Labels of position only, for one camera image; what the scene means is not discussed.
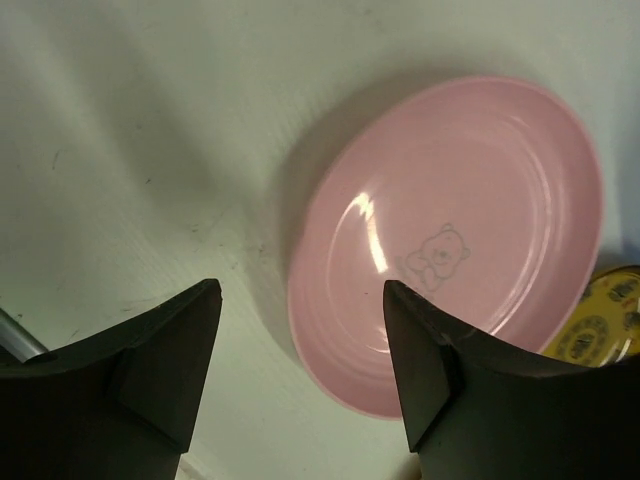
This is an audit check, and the yellow patterned plate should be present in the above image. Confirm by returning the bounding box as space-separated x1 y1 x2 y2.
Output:
542 265 639 368

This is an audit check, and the pink plastic plate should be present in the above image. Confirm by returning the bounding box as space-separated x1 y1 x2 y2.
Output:
287 76 604 419

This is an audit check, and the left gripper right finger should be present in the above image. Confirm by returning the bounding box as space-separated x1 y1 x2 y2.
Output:
383 280 639 479

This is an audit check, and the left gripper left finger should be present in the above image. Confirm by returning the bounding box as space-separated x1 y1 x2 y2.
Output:
1 279 222 479

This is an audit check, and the left aluminium rail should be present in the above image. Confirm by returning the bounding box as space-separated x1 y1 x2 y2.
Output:
0 309 49 363

